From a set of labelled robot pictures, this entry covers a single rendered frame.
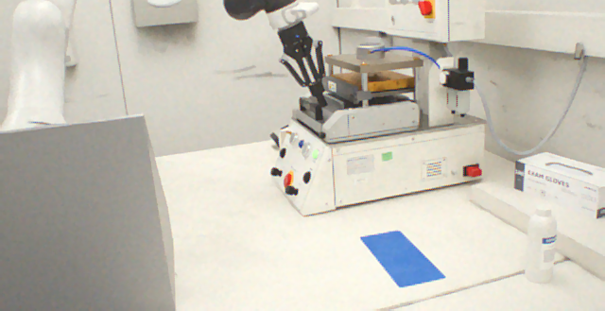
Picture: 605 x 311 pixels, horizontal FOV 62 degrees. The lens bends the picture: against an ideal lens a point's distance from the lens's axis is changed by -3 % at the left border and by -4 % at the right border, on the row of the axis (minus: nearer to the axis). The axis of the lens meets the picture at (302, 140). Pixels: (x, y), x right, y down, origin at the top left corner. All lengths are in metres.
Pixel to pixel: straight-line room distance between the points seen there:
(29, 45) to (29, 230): 0.40
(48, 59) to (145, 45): 1.64
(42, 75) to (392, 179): 0.87
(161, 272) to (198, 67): 1.94
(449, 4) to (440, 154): 0.39
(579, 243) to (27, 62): 1.15
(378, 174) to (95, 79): 1.80
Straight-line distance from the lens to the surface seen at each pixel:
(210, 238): 1.27
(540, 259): 1.05
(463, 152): 1.48
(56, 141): 0.90
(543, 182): 1.32
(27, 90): 1.14
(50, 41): 1.17
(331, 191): 1.32
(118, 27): 2.78
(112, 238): 0.95
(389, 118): 1.34
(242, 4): 1.35
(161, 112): 2.83
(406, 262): 1.11
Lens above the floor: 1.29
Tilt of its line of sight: 16 degrees down
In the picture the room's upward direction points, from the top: 4 degrees counter-clockwise
